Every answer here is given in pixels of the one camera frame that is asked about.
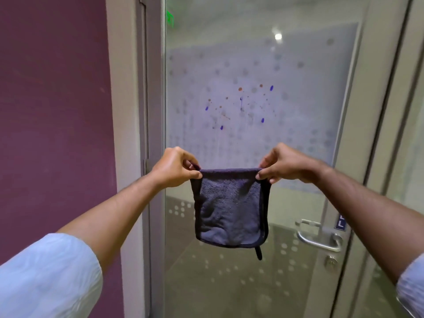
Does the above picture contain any person's right hand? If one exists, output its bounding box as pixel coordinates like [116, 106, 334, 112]
[256, 142, 323, 185]

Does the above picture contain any person's left hand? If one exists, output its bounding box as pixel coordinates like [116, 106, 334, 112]
[151, 146, 203, 190]

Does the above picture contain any dark grey microfibre cloth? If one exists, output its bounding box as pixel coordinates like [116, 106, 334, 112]
[190, 168, 271, 261]

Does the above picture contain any person's right forearm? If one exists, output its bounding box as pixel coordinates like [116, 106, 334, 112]
[313, 162, 424, 285]

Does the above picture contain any person's left forearm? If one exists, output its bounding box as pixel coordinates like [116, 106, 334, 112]
[56, 172, 166, 275]

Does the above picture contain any frosted glass door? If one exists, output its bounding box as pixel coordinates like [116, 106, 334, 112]
[164, 0, 415, 318]

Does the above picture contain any light blue left sleeve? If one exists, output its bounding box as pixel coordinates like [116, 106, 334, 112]
[0, 233, 104, 318]

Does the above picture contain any light blue sleeve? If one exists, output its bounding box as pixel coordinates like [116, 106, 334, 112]
[0, 233, 104, 318]
[396, 253, 424, 318]

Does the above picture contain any light blue right sleeve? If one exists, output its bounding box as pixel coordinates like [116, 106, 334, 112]
[396, 253, 424, 318]

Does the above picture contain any grey metal door frame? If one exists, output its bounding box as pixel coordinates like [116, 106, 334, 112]
[106, 0, 166, 318]

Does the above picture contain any silver door handle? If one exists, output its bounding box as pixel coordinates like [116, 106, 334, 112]
[295, 219, 344, 253]

